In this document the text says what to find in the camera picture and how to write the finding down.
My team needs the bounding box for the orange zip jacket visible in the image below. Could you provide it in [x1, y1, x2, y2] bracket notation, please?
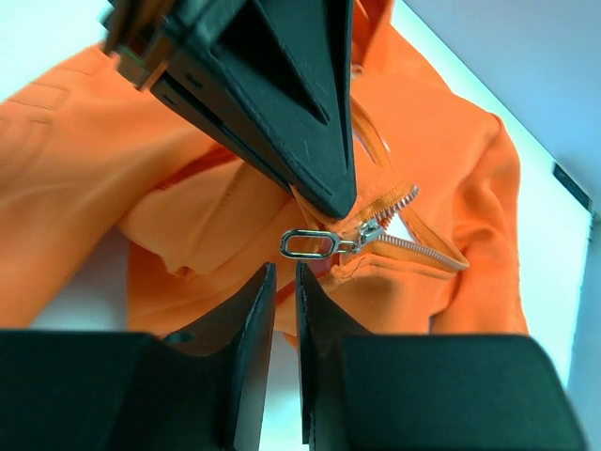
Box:
[1, 1, 528, 343]

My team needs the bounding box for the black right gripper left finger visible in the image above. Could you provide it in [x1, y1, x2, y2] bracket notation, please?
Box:
[1, 264, 276, 450]

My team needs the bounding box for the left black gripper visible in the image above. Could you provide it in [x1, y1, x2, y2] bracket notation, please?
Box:
[102, 0, 188, 89]

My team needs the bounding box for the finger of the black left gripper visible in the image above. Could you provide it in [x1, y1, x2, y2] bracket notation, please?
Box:
[151, 1, 357, 219]

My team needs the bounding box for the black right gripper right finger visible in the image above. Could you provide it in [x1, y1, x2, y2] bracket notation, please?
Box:
[296, 263, 588, 450]

